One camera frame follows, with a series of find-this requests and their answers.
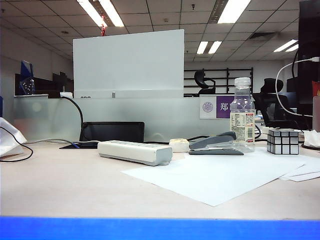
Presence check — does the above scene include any white power strip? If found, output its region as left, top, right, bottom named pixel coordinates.
left=97, top=140, right=173, bottom=167

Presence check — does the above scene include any frosted glass partition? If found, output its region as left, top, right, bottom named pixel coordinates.
left=12, top=96, right=233, bottom=143

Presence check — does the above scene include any beige tape roll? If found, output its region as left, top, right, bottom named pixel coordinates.
left=168, top=138, right=191, bottom=153

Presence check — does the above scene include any purple and white nameplate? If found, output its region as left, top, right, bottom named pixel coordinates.
left=199, top=95, right=236, bottom=120

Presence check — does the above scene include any gray stapler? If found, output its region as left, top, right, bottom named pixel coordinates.
left=188, top=131, right=245, bottom=156

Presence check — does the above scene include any white board panel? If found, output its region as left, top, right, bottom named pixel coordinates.
left=72, top=29, right=185, bottom=99

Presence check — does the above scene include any black shelf rack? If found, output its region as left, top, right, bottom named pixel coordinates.
left=183, top=67, right=254, bottom=96

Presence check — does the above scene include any large white paper sheet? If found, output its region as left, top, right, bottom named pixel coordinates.
left=120, top=149, right=306, bottom=207

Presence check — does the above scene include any clear plastic bottle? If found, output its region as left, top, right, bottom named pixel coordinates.
left=229, top=77, right=256, bottom=153

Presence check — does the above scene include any ceiling light fixture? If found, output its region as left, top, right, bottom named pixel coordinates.
left=76, top=0, right=125, bottom=28
left=196, top=40, right=223, bottom=55
left=216, top=0, right=252, bottom=25
left=273, top=39, right=299, bottom=53

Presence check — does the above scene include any black mesh office chair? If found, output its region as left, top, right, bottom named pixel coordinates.
left=251, top=78, right=305, bottom=130

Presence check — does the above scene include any dark wooden cabinet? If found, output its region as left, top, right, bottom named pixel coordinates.
left=14, top=72, right=75, bottom=99

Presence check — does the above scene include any silver mirror cube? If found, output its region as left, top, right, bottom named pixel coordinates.
left=266, top=128, right=300, bottom=155

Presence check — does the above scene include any blue crystal trophy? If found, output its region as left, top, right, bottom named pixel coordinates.
left=19, top=60, right=36, bottom=96

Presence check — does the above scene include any crumpled white tissue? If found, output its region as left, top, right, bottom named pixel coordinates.
left=302, top=129, right=320, bottom=147

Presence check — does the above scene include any translucent white container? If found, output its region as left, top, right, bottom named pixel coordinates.
left=312, top=95, right=320, bottom=132

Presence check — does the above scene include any white paper stack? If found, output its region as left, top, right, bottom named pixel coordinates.
left=277, top=154, right=320, bottom=183

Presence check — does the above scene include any black monitor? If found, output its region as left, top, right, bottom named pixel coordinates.
left=286, top=0, right=320, bottom=131

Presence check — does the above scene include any thick black cable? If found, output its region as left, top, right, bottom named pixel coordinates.
left=61, top=96, right=86, bottom=142

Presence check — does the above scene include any gray cable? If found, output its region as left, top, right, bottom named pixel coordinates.
left=25, top=138, right=100, bottom=146

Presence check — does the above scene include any white usb cable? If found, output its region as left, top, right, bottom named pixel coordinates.
left=275, top=57, right=320, bottom=118

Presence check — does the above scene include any thin black cable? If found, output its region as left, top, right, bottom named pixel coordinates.
left=0, top=126, right=34, bottom=163

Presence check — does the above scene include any black hanging monitor cable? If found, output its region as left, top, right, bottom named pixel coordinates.
left=291, top=48, right=301, bottom=79

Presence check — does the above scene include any black cable on desk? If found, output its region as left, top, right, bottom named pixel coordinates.
left=300, top=142, right=320, bottom=151

